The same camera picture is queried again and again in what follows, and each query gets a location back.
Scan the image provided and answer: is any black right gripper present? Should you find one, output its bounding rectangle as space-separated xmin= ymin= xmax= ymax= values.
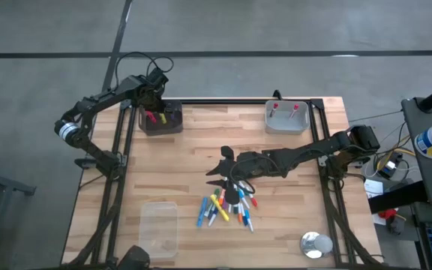
xmin=205 ymin=145 xmax=279 ymax=206

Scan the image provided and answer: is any clear plastic bin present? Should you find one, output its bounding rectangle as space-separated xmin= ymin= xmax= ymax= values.
xmin=138 ymin=201 xmax=180 ymax=260

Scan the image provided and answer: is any red cap white marker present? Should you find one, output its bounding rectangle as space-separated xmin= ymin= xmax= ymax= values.
xmin=245 ymin=190 xmax=259 ymax=209

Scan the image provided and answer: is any green Expo dry-erase marker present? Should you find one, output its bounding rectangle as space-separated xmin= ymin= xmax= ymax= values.
xmin=203 ymin=187 xmax=221 ymax=219

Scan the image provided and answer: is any dark grey plastic bin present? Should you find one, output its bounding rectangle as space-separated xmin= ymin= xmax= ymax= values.
xmin=137 ymin=98 xmax=185 ymax=137

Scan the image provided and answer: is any blue Sharpie highlighter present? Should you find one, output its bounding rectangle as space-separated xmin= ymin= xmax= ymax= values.
xmin=196 ymin=196 xmax=209 ymax=229

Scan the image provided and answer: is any light grey plastic bin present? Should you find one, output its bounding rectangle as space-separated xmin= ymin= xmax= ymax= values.
xmin=263 ymin=99 xmax=311 ymax=136

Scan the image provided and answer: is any white paper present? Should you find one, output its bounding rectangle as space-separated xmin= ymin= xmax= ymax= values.
xmin=363 ymin=178 xmax=385 ymax=200

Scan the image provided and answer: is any red object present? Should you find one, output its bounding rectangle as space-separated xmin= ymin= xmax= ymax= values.
xmin=378 ymin=208 xmax=398 ymax=221

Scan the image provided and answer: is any black desk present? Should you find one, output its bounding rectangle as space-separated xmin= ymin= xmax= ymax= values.
xmin=401 ymin=96 xmax=432 ymax=209

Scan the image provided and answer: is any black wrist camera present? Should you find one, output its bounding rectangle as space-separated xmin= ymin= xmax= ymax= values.
xmin=148 ymin=67 xmax=170 ymax=88

